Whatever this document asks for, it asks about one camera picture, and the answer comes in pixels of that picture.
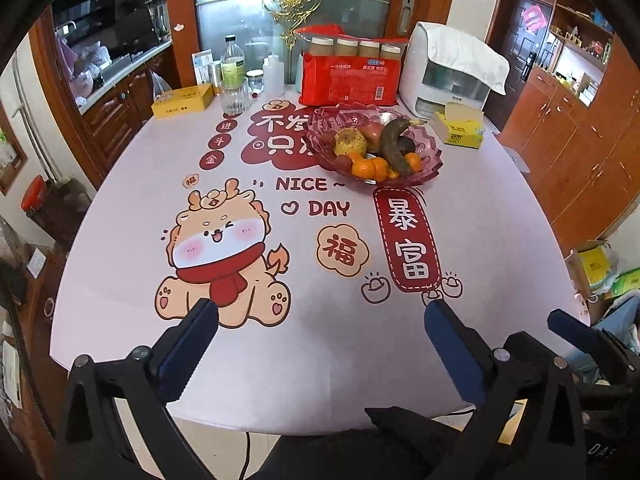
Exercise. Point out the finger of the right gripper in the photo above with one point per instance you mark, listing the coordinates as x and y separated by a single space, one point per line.
616 363

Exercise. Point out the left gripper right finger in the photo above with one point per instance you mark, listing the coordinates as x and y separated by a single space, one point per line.
527 422

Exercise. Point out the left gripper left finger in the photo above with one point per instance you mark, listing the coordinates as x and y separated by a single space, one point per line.
91 442

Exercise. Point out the large orange mandarin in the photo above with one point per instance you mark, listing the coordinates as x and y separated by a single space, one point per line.
415 162

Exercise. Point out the dark green avocado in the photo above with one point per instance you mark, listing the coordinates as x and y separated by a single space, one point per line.
406 145

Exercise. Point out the small orange mandarin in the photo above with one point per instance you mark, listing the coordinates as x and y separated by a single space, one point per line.
363 169

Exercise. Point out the overripe brown banana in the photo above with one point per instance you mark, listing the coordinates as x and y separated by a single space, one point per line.
389 148

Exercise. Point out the red lychee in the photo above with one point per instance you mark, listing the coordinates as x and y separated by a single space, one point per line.
342 163

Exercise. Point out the red apple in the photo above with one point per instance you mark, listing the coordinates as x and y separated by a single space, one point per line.
372 132

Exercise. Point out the red lidded jar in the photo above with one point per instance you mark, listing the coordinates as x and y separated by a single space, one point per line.
35 194

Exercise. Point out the yellow tissue pack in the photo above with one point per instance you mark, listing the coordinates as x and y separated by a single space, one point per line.
459 125

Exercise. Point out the yellow flat box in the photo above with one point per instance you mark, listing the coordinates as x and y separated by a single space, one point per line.
183 101

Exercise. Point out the white water dispenser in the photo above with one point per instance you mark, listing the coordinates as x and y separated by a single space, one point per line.
426 87

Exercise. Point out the white cloth on dispenser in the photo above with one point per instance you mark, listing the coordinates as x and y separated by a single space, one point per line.
457 50

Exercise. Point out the yellow speckled pear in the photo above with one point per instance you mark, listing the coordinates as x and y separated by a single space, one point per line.
350 141

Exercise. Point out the clear drinking glass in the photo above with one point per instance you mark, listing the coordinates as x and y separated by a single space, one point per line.
234 97

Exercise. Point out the pink glass fruit plate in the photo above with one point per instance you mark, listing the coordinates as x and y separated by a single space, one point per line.
326 121

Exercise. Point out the small glass jar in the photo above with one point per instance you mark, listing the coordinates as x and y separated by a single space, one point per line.
255 81

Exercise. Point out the green label plastic bottle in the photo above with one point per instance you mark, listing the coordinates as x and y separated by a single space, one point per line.
232 63

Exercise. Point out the white squeeze bottle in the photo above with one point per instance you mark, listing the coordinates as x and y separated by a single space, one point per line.
274 79

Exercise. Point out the red paper cup package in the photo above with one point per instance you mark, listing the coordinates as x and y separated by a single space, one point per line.
339 68

